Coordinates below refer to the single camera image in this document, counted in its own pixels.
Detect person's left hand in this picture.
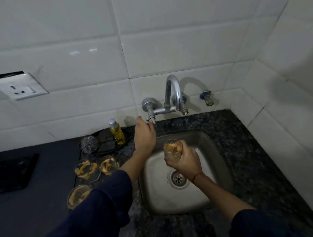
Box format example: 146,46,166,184
134,116,157,157

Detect person's right hand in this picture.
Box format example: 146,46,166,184
164,140,203,181

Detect drinking glass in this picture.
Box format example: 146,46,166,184
67,185,93,210
163,139,183,162
74,159,101,181
99,155,120,176

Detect chrome wall faucet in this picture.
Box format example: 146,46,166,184
142,74,189,124

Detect person's left forearm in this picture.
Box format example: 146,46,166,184
48,151,148,237

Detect person's right forearm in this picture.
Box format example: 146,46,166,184
192,173,302,237

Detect yellow dish soap bottle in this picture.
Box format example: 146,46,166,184
108,118,126,145

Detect metal sink drain strainer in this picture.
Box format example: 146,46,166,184
170,170,188,188

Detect black soap tray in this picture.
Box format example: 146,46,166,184
82,127,135,156

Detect blue angle valve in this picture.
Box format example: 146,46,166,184
200,91,215,107

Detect stainless steel sink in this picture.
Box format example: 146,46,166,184
138,131,236,216

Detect steel wool scrubber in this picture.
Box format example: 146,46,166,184
81,136,100,154

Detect black cooktop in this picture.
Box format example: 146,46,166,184
0,153,40,194

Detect red thread bracelet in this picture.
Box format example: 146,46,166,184
191,172,205,184

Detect white wall socket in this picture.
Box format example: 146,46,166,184
0,72,49,101

